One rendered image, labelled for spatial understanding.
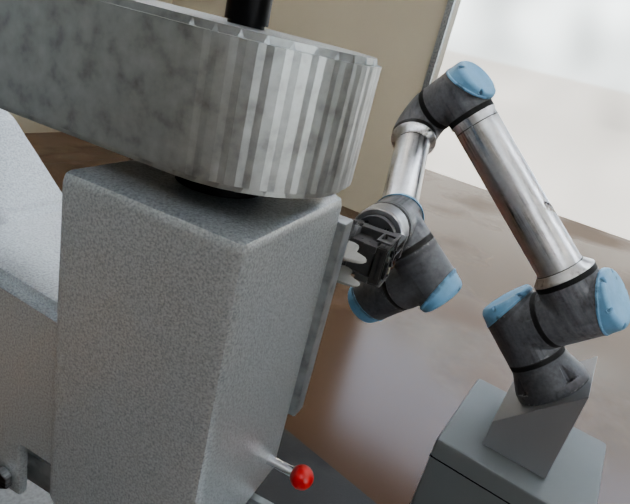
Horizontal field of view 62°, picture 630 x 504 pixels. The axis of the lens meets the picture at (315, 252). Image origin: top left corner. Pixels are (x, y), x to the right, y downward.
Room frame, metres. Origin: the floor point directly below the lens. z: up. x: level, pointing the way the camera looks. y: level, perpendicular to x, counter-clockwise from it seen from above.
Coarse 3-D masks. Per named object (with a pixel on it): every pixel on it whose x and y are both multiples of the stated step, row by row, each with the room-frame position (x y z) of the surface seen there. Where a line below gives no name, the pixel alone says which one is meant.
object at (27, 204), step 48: (0, 144) 0.68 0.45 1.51; (0, 192) 0.62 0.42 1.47; (48, 192) 0.68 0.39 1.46; (0, 240) 0.55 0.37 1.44; (48, 240) 0.58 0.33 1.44; (0, 288) 0.48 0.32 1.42; (48, 288) 0.49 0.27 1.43; (0, 336) 0.48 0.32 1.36; (48, 336) 0.45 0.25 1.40; (0, 384) 0.48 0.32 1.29; (48, 384) 0.45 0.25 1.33; (0, 432) 0.50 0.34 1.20; (48, 432) 0.45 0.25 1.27
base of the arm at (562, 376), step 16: (560, 352) 1.20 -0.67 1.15; (512, 368) 1.22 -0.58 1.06; (528, 368) 1.18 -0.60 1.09; (544, 368) 1.17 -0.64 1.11; (560, 368) 1.17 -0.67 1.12; (576, 368) 1.18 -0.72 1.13; (528, 384) 1.17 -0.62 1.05; (544, 384) 1.15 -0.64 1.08; (560, 384) 1.14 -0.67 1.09; (576, 384) 1.14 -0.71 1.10; (528, 400) 1.16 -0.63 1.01; (544, 400) 1.13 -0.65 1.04
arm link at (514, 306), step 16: (528, 288) 1.27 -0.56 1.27; (496, 304) 1.26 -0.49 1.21; (512, 304) 1.23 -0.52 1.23; (528, 304) 1.22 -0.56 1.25; (496, 320) 1.24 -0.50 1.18; (512, 320) 1.22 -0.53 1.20; (528, 320) 1.20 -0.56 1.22; (496, 336) 1.24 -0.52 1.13; (512, 336) 1.21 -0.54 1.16; (528, 336) 1.19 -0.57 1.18; (544, 336) 1.17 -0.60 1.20; (512, 352) 1.21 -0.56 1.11; (528, 352) 1.19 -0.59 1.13; (544, 352) 1.19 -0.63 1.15
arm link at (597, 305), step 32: (448, 96) 1.33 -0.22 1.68; (480, 96) 1.31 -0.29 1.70; (480, 128) 1.29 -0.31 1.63; (480, 160) 1.29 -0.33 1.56; (512, 160) 1.27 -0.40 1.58; (512, 192) 1.24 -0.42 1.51; (512, 224) 1.24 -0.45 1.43; (544, 224) 1.21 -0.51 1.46; (544, 256) 1.19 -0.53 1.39; (576, 256) 1.20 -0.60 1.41; (544, 288) 1.18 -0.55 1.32; (576, 288) 1.14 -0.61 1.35; (608, 288) 1.13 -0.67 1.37; (544, 320) 1.17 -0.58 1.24; (576, 320) 1.13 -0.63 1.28; (608, 320) 1.09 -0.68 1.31
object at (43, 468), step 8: (32, 456) 0.51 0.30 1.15; (32, 464) 0.51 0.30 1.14; (40, 464) 0.51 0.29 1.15; (48, 464) 0.50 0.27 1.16; (0, 472) 0.49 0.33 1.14; (8, 472) 0.49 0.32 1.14; (32, 472) 0.51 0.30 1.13; (40, 472) 0.51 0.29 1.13; (48, 472) 0.50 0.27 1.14; (0, 480) 0.48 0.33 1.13; (8, 480) 0.48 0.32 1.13; (32, 480) 0.51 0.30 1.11; (40, 480) 0.51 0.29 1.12; (48, 480) 0.50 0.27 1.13; (0, 488) 0.48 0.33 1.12; (48, 488) 0.50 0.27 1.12; (256, 496) 0.53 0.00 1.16
